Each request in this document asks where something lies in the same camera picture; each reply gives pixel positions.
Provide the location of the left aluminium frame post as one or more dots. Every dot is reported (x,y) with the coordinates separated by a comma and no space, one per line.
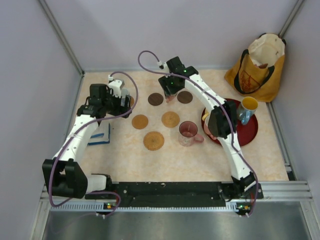
(61,36)

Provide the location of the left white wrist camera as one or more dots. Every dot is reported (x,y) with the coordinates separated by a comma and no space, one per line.
(117,86)

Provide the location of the blue mug yellow inside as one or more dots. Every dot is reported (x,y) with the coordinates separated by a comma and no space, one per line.
(246,109)

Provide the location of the aluminium frame post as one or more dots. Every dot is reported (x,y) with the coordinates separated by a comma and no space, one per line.
(61,36)
(291,17)

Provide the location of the light wood coaster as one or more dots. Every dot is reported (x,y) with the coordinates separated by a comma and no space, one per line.
(131,101)
(140,121)

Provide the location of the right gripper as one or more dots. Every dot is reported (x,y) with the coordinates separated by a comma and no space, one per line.
(163,81)

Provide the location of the dark walnut coaster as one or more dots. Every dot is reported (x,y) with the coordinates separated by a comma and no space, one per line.
(184,97)
(155,99)

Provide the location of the blue white razor box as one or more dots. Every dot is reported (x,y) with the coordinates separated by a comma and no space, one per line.
(101,135)

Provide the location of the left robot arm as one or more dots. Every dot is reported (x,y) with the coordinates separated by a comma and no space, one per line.
(63,174)

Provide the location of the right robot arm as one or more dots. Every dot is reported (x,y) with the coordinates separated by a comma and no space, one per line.
(221,121)

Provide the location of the right aluminium frame post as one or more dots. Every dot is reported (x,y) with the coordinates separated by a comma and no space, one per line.
(291,17)

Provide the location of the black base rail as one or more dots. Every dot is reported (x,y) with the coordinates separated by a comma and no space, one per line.
(178,194)

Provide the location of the small pink mug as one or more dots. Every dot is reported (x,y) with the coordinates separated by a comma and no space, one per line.
(170,98)

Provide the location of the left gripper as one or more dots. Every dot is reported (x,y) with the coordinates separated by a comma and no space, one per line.
(120,109)

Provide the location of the tall pink ghost mug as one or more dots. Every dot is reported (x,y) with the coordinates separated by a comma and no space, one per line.
(188,134)

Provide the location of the yellow tote bag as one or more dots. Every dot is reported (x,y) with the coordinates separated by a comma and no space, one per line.
(258,71)

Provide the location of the pink mug white inside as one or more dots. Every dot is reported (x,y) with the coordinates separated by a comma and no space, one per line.
(207,131)

